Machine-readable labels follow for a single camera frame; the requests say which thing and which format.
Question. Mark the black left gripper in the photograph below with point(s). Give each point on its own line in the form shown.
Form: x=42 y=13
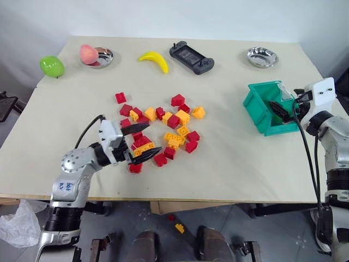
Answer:
x=122 y=154

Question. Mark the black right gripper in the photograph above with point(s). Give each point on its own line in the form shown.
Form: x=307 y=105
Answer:
x=303 y=97

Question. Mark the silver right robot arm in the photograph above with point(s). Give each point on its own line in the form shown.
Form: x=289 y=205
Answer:
x=331 y=142

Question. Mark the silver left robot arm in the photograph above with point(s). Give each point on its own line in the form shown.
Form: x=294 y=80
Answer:
x=69 y=180

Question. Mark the red toy building block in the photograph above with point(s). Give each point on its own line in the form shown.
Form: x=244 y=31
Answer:
x=177 y=100
x=125 y=109
x=193 y=136
x=138 y=112
x=171 y=217
x=184 y=108
x=142 y=141
x=169 y=152
x=173 y=121
x=135 y=168
x=160 y=112
x=143 y=119
x=137 y=135
x=160 y=160
x=191 y=146
x=120 y=98
x=125 y=122

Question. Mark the orange toy building block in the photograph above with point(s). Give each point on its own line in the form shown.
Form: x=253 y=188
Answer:
x=182 y=116
x=150 y=113
x=198 y=112
x=142 y=150
x=176 y=142

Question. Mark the teal plastic bin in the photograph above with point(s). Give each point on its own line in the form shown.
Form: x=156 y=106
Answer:
x=259 y=109

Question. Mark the yellow toy building block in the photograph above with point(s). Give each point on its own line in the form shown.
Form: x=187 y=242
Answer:
x=133 y=116
x=180 y=228
x=169 y=136
x=183 y=131
x=167 y=117

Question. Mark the steel bowl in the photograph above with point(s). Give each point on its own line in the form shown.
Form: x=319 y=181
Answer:
x=105 y=56
x=262 y=56

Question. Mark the cardboard box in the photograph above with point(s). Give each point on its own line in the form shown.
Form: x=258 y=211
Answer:
x=188 y=207

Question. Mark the yellow toy banana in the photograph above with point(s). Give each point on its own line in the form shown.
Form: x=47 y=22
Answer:
x=158 y=59

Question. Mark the grey handheld game controller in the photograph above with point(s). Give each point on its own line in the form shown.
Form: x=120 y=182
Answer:
x=191 y=56

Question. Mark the pink toy peach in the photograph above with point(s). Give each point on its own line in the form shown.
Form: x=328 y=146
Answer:
x=88 y=54

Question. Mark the dark rounded shape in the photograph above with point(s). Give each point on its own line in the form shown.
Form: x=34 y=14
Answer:
x=214 y=245
x=143 y=247

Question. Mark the green toy fruit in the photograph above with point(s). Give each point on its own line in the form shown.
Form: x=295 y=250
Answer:
x=51 y=66

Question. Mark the black stand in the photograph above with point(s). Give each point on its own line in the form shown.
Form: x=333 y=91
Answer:
x=8 y=105

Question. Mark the white plastic bag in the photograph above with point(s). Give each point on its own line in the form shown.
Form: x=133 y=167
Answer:
x=17 y=226

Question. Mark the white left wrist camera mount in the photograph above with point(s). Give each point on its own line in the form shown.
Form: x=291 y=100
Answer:
x=109 y=135

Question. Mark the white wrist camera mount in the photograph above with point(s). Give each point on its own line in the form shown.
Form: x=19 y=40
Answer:
x=323 y=91
x=109 y=135

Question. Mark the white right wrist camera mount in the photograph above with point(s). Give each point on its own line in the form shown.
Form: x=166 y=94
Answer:
x=323 y=91

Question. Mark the black table frame bar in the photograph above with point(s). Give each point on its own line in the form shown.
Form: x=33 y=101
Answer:
x=96 y=208
x=286 y=210

